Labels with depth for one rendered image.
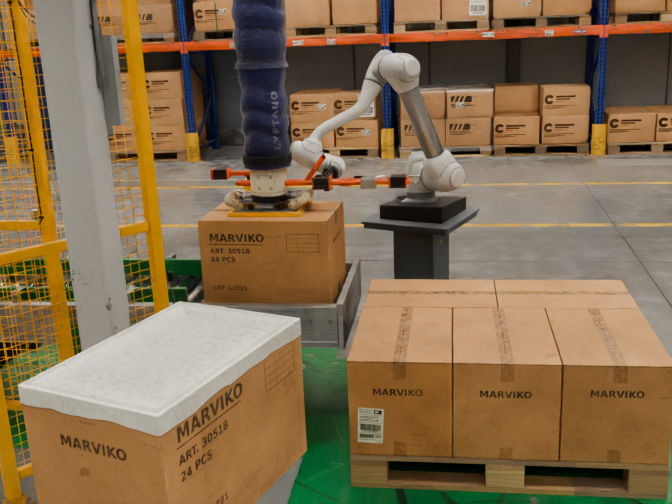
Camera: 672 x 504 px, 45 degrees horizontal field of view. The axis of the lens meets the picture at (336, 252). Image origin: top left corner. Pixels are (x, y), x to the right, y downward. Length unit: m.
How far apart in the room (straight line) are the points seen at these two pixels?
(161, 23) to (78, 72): 8.63
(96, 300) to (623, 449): 2.00
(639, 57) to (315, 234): 9.15
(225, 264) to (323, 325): 0.54
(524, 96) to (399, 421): 8.45
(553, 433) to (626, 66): 9.41
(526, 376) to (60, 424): 1.77
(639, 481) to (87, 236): 2.21
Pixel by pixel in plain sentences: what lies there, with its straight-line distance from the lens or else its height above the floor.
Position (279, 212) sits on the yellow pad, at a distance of 3.62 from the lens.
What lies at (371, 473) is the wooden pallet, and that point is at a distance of 3.28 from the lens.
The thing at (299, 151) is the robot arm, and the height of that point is 1.18.
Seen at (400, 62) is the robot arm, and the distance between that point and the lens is 3.93.
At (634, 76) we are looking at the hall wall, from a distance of 12.24.
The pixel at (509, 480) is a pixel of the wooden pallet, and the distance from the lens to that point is 3.28.
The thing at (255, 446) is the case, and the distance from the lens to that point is 2.07.
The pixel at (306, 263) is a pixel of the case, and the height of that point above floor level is 0.75.
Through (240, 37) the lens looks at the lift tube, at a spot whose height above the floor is 1.73.
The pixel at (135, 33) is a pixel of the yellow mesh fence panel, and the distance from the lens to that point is 3.38.
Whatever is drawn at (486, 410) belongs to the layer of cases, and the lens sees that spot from 3.13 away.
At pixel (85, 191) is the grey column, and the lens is 2.81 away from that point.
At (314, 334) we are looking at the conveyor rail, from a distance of 3.54.
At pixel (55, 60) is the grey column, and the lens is 2.78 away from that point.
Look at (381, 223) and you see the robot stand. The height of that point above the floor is 0.75.
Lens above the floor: 1.78
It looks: 16 degrees down
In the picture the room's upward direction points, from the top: 2 degrees counter-clockwise
